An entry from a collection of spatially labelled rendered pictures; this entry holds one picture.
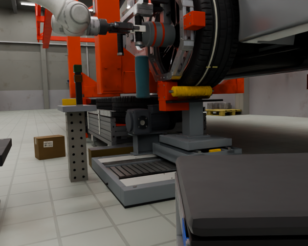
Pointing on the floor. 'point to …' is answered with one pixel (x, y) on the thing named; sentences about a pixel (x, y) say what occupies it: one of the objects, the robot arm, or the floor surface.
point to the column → (76, 146)
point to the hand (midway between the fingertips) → (138, 29)
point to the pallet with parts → (220, 109)
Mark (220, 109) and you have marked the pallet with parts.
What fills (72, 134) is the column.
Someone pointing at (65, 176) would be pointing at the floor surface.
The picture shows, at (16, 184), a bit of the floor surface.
